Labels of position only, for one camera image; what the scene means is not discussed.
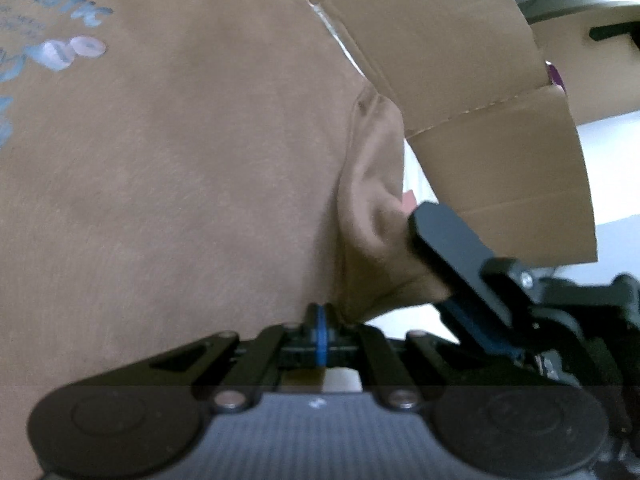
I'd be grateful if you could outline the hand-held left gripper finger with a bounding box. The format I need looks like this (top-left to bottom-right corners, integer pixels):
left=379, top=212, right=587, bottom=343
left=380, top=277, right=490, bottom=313
left=320, top=302, right=501, bottom=413
left=145, top=302, right=321, bottom=413

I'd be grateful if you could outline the brown printed t-shirt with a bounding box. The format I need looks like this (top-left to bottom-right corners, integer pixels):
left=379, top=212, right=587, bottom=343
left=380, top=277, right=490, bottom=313
left=0, top=0, right=453, bottom=480

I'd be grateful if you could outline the tan storage box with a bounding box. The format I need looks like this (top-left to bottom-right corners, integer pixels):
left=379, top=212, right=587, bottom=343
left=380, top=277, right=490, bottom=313
left=520, top=0, right=640, bottom=126

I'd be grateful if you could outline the purple item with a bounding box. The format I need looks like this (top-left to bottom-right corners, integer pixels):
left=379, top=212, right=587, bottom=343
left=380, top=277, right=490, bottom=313
left=547, top=60, right=568, bottom=97

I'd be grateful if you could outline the flattened cardboard box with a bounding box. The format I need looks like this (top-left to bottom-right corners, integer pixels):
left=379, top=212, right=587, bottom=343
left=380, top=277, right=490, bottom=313
left=272, top=0, right=599, bottom=266

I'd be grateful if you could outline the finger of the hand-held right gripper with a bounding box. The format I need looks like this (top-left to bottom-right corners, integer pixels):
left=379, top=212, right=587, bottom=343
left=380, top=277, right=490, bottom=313
left=407, top=201, right=533, bottom=322
left=434, top=297, right=528, bottom=362

